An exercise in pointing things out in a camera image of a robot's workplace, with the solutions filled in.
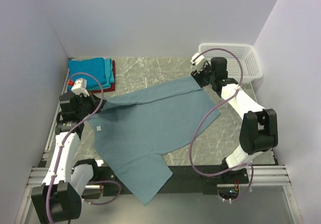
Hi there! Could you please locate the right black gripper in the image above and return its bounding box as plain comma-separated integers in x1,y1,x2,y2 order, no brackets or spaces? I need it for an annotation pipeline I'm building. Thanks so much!
191,61,216,89

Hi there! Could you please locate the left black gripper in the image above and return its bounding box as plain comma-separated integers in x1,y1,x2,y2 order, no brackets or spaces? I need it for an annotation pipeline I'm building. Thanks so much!
76,90,106,119

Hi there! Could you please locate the grey-blue t-shirt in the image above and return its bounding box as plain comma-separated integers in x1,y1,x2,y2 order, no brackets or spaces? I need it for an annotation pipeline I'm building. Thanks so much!
89,76,220,205

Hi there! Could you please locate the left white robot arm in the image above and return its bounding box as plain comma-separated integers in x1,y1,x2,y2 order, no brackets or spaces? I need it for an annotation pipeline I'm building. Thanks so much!
31,92,106,223

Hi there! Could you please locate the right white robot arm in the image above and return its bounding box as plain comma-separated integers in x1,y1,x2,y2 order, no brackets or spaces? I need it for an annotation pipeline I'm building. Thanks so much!
191,57,278,183

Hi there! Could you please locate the white plastic basket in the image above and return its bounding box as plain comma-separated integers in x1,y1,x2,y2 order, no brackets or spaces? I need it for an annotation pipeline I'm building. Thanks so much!
199,43,263,83

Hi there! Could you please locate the folded dark red t-shirt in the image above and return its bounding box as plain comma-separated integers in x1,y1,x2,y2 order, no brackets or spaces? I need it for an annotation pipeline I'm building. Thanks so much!
68,57,115,92

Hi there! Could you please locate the folded blue t-shirt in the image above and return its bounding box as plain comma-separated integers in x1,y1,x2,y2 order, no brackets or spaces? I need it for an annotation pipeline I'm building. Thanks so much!
68,58,107,89

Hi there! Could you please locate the folded teal t-shirt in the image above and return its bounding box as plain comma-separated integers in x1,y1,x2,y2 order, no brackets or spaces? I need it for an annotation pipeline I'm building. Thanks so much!
86,58,115,89

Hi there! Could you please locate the black base beam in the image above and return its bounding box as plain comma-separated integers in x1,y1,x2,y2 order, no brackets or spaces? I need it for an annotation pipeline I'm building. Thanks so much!
97,165,250,196

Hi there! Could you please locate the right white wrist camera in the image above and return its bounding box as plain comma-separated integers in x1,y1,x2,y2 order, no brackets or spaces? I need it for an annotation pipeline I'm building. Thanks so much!
190,52,208,73

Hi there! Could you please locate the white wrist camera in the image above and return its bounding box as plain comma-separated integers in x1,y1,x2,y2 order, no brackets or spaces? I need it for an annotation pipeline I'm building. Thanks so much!
190,52,208,73
68,78,89,97

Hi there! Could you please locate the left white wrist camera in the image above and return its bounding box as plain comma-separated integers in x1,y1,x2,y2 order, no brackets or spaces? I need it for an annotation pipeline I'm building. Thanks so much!
68,78,89,97

